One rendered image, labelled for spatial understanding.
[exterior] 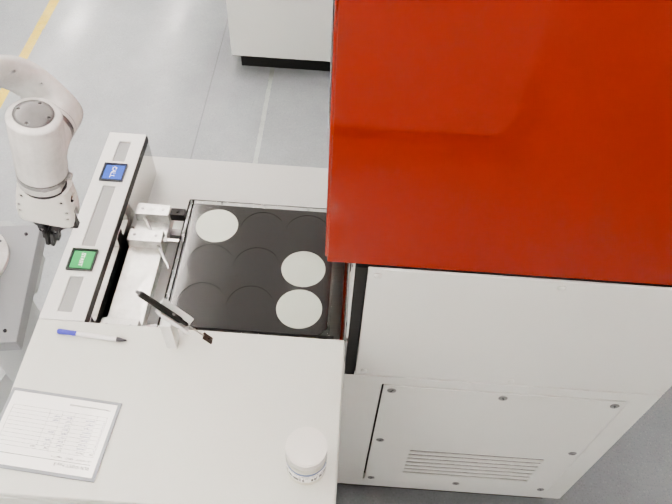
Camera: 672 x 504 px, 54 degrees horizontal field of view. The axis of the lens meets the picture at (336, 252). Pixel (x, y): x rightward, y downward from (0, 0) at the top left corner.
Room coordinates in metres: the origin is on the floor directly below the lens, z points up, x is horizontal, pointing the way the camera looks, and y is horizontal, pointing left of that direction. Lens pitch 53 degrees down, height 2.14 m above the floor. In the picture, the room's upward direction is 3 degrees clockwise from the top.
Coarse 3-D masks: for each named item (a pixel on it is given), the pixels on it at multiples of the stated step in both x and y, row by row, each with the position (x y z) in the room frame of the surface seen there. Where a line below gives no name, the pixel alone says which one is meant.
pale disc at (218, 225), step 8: (200, 216) 1.02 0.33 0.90; (208, 216) 1.02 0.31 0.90; (216, 216) 1.02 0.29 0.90; (224, 216) 1.02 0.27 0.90; (232, 216) 1.02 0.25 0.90; (200, 224) 0.99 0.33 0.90; (208, 224) 0.99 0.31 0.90; (216, 224) 1.00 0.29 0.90; (224, 224) 1.00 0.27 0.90; (232, 224) 1.00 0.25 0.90; (200, 232) 0.97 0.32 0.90; (208, 232) 0.97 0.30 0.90; (216, 232) 0.97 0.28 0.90; (224, 232) 0.97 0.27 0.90; (232, 232) 0.97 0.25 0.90; (208, 240) 0.95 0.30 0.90; (216, 240) 0.95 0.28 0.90; (224, 240) 0.95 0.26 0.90
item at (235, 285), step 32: (192, 224) 0.99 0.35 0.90; (256, 224) 1.00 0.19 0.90; (288, 224) 1.01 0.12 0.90; (320, 224) 1.01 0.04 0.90; (192, 256) 0.90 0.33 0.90; (224, 256) 0.90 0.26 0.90; (256, 256) 0.91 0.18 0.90; (320, 256) 0.92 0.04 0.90; (192, 288) 0.81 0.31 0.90; (224, 288) 0.81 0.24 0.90; (256, 288) 0.82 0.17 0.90; (288, 288) 0.82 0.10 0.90; (320, 288) 0.83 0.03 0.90; (224, 320) 0.73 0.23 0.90; (256, 320) 0.74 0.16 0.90; (320, 320) 0.75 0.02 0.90
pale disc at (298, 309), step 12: (288, 300) 0.79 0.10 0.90; (300, 300) 0.80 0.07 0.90; (312, 300) 0.80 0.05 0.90; (276, 312) 0.76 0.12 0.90; (288, 312) 0.76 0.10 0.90; (300, 312) 0.76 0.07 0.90; (312, 312) 0.77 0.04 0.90; (288, 324) 0.73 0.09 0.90; (300, 324) 0.73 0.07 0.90; (312, 324) 0.74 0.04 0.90
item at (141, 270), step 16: (144, 224) 1.00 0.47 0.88; (160, 224) 1.00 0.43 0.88; (128, 256) 0.90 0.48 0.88; (144, 256) 0.90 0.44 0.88; (160, 256) 0.91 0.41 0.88; (128, 272) 0.86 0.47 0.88; (144, 272) 0.86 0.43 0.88; (128, 288) 0.81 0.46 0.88; (144, 288) 0.81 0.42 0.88; (112, 304) 0.77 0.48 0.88; (128, 304) 0.77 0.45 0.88; (144, 304) 0.77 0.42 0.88; (144, 320) 0.74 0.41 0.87
